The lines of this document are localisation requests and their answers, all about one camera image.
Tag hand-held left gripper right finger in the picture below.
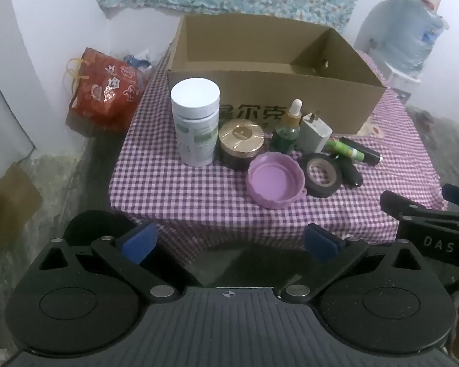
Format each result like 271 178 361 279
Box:
281 223 425 302

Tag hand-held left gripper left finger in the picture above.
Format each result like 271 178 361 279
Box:
38 220 180 302

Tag black tape roll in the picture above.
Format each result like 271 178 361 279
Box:
302 152 344 199

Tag black key fob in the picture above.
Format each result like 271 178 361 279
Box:
338 155 364 188

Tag purple plastic lid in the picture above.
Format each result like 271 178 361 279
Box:
246 151 306 210

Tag green marker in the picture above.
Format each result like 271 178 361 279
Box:
326 140 365 161

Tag white charger plug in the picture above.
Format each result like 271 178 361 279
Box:
295 111 334 154

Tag green dropper bottle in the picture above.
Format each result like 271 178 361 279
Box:
271 99 304 157

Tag gold-lidded dark jar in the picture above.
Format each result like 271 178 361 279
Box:
218 119 266 172

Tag brown cardboard box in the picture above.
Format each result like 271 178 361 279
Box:
166 13 387 135

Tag purple checkered tablecloth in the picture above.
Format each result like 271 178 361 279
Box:
108 49 450 254

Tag white water dispenser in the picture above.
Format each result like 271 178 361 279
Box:
354 38 422 101

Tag white plastic bottle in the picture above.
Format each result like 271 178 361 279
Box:
170 78 221 168

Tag brown cardboard piece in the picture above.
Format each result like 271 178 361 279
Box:
0 162 43 250

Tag red gift bag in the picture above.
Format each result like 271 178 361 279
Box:
64 47 148 135

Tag blue water jug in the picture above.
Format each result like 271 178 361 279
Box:
378 0 445 74

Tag blue white plastic bag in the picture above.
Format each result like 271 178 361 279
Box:
122 49 154 72

